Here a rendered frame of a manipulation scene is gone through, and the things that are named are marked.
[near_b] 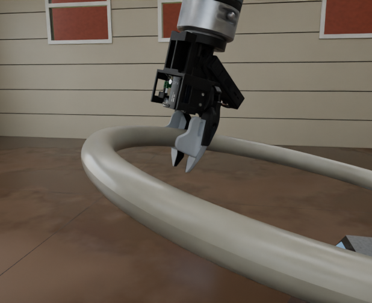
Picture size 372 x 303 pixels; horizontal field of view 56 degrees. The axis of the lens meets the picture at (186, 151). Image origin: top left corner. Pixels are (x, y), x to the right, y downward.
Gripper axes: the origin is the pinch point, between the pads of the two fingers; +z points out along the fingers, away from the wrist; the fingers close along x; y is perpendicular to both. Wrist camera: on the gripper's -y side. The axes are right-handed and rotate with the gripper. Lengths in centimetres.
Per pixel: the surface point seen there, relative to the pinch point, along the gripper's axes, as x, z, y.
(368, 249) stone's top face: 20.2, 10.1, -33.3
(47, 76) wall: -690, 21, -204
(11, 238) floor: -217, 126, -40
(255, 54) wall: -383, -104, -452
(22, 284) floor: -148, 120, -29
